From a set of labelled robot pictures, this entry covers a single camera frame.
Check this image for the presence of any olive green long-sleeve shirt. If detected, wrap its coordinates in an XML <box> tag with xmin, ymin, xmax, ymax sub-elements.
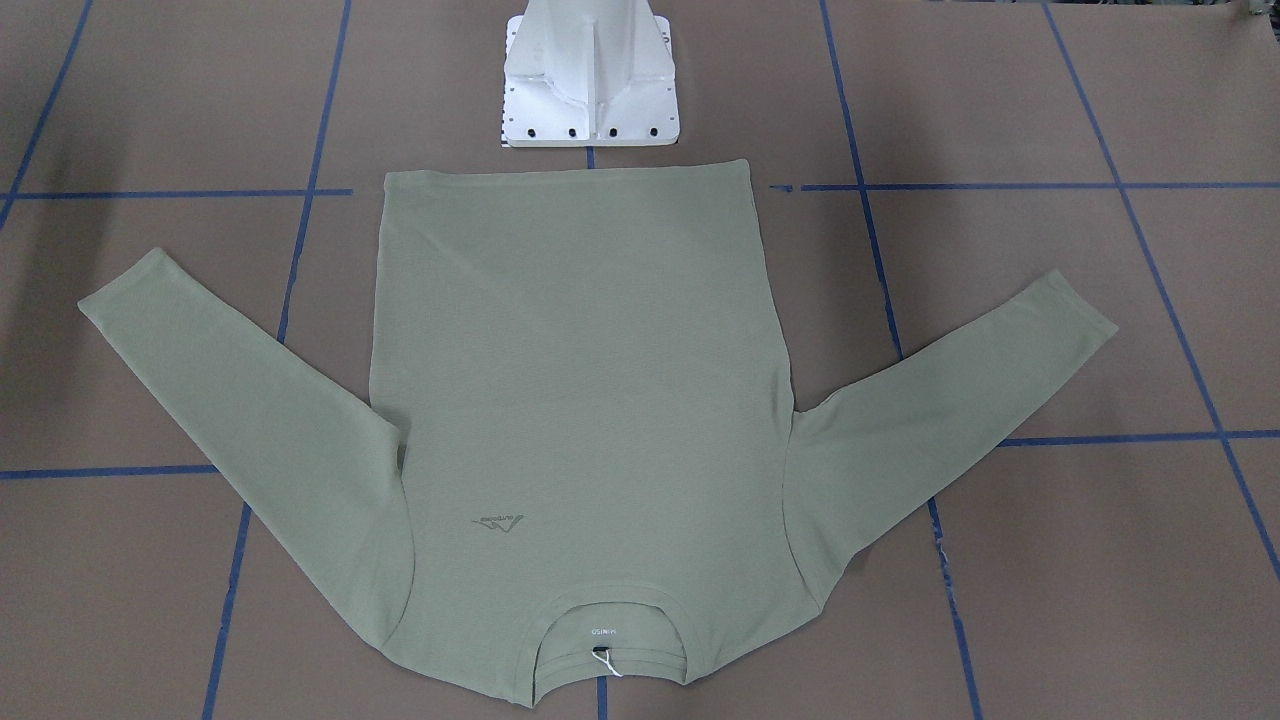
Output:
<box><xmin>79</xmin><ymin>160</ymin><xmax>1117</xmax><ymax>707</ymax></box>

